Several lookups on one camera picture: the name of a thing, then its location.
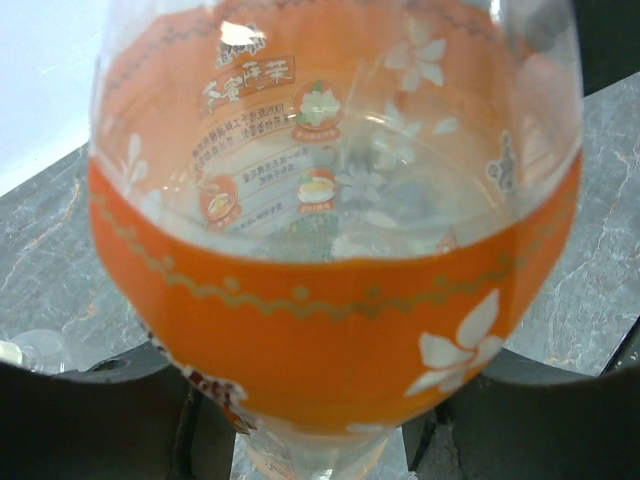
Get orange drink bottle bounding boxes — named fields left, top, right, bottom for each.
left=88, top=1, right=582, bottom=479

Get clear bottle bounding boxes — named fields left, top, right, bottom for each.
left=1, top=329, right=99, bottom=375

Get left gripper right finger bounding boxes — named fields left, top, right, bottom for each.
left=402, top=324, right=639, bottom=479

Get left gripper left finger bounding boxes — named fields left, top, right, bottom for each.
left=1, top=343, right=235, bottom=479

